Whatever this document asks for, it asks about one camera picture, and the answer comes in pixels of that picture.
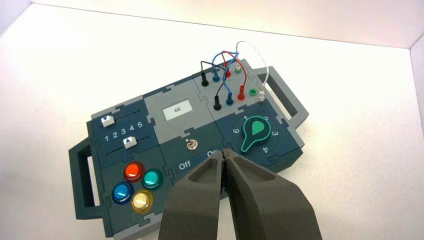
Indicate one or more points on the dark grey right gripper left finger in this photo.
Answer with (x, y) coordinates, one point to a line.
(193, 205)

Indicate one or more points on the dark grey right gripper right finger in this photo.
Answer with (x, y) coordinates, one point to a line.
(265, 208)

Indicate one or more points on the green round push button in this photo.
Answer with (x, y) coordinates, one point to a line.
(152, 178)

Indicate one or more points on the yellow round push button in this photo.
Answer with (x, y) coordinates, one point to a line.
(141, 201)

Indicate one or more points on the red round push button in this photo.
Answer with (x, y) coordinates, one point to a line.
(134, 171)

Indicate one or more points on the blue round push button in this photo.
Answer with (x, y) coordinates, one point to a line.
(122, 192)

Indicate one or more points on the blue grey control task board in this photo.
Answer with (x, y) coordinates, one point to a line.
(185, 132)

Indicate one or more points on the green rotary selector knob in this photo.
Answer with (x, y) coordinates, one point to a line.
(255, 134)

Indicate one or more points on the white slider knob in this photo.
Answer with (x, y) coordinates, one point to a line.
(107, 121)
(129, 142)

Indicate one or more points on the small white number display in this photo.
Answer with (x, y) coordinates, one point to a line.
(178, 110)

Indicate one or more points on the green banana socket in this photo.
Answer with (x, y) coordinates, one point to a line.
(252, 92)

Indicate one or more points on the metal toggle switch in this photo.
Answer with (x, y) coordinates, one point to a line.
(191, 144)

